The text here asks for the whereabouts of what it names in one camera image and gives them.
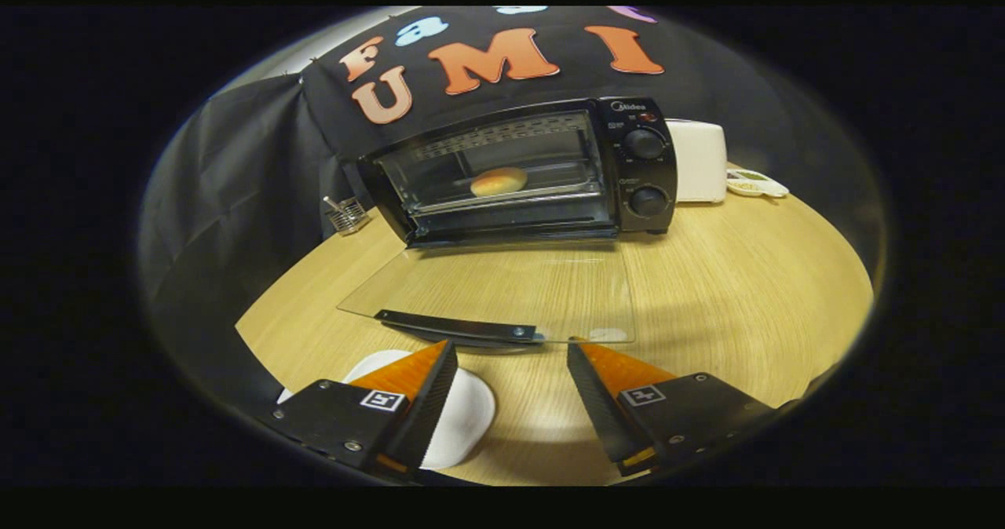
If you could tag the small white divided dish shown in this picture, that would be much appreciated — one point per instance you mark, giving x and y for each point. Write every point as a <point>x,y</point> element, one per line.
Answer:
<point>758,184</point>

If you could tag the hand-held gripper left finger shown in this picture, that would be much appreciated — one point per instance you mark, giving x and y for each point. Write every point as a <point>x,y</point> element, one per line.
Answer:
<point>428,411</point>

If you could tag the black toaster oven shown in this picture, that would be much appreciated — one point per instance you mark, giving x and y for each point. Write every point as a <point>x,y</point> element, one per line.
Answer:
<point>648,172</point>

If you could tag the glazed donut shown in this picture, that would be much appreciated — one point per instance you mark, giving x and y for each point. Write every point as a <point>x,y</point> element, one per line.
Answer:
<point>498,181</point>

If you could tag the white plate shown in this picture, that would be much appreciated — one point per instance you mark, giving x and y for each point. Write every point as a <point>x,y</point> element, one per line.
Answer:
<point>467,419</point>

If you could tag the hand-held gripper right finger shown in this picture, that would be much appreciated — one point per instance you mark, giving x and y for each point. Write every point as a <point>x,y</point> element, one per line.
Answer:
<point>601,407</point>

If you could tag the black backdrop cloth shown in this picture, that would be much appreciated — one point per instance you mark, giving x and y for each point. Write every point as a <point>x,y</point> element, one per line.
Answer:
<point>235,184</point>

